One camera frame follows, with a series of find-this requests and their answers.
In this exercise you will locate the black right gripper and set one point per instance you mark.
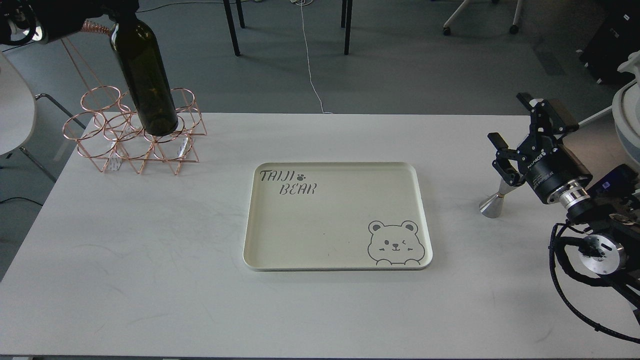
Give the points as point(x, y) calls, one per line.
point(548, 164)

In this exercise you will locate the steel double jigger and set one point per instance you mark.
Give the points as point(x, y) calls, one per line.
point(492, 206)

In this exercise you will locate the dark green wine bottle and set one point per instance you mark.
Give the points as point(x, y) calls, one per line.
point(136, 48)

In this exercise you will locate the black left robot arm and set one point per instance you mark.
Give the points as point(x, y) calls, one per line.
point(23, 21)

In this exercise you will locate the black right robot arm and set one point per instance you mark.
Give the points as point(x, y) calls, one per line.
point(598, 243)

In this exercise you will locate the white chair right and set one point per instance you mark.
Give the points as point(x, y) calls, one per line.
point(625, 109)

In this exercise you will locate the white chair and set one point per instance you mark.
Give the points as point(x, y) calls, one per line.
point(625, 109)
point(18, 113)

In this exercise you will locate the black equipment case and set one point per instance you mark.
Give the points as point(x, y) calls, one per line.
point(613, 42)

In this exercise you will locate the black table legs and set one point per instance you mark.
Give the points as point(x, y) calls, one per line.
point(288, 29)

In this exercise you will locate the cream tray with bear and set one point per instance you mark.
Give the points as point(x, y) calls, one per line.
point(336, 216)

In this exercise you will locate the white chair left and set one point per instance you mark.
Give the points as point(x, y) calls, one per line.
point(18, 113)

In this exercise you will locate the copper wire wine rack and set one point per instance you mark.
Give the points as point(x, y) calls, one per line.
point(109, 133)

